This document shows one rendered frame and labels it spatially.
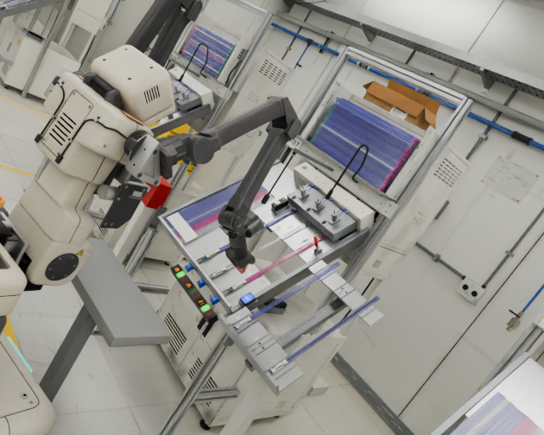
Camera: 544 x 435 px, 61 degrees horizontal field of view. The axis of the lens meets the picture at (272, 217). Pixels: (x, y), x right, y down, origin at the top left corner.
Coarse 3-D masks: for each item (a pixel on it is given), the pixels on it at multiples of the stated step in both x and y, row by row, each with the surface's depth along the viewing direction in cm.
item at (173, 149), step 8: (168, 136) 129; (176, 136) 128; (160, 144) 124; (168, 144) 125; (176, 144) 127; (160, 152) 122; (168, 152) 122; (176, 152) 127; (184, 152) 129; (160, 160) 124; (168, 160) 122; (176, 160) 127; (160, 168) 127; (168, 168) 124; (168, 176) 126
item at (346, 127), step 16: (336, 112) 225; (352, 112) 219; (368, 112) 216; (320, 128) 229; (336, 128) 223; (352, 128) 217; (368, 128) 211; (384, 128) 205; (320, 144) 227; (336, 144) 221; (352, 144) 215; (368, 144) 209; (384, 144) 204; (400, 144) 199; (416, 144) 199; (336, 160) 219; (368, 160) 207; (384, 160) 202; (400, 160) 197; (368, 176) 206; (384, 176) 200; (384, 192) 205
